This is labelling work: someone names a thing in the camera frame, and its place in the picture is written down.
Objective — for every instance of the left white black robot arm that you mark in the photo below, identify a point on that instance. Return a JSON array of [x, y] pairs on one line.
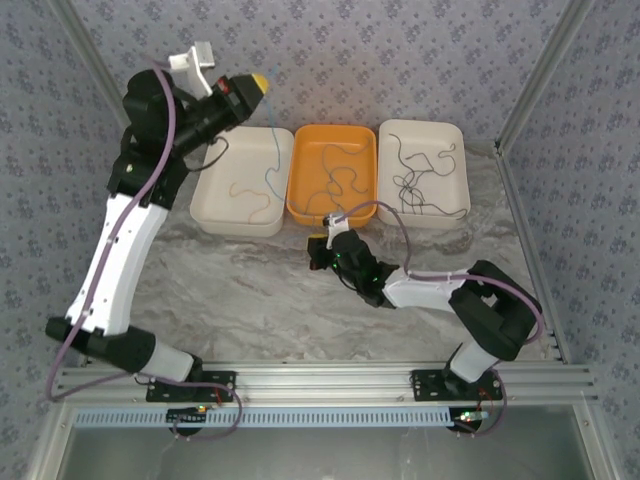
[[115, 265]]

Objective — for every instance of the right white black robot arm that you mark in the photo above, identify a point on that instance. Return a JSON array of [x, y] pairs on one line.
[[425, 290]]

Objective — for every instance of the orange plastic bin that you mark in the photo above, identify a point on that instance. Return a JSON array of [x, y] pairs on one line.
[[310, 155]]

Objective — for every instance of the white plastic bin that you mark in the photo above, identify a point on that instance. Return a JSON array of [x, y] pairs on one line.
[[225, 200], [445, 195]]

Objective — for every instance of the steel lower shelf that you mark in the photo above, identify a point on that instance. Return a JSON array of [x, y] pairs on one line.
[[320, 455]]

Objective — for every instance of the black controller board with LEDs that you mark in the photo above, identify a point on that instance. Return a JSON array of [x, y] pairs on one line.
[[182, 415], [470, 425]]

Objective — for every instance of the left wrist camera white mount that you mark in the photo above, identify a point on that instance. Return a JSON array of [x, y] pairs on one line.
[[202, 57]]

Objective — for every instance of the aluminium frame post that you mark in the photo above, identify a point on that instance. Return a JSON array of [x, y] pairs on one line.
[[90, 47], [542, 75]]

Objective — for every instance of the aluminium mounting rail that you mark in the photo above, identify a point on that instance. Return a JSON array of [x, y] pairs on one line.
[[320, 382]]

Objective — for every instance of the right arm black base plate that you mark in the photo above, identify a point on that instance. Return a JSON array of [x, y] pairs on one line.
[[425, 387]]

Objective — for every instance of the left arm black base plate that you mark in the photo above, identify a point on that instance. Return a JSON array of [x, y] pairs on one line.
[[225, 380]]

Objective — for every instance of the aluminium table side rail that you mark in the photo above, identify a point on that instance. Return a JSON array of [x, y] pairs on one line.
[[517, 200]]

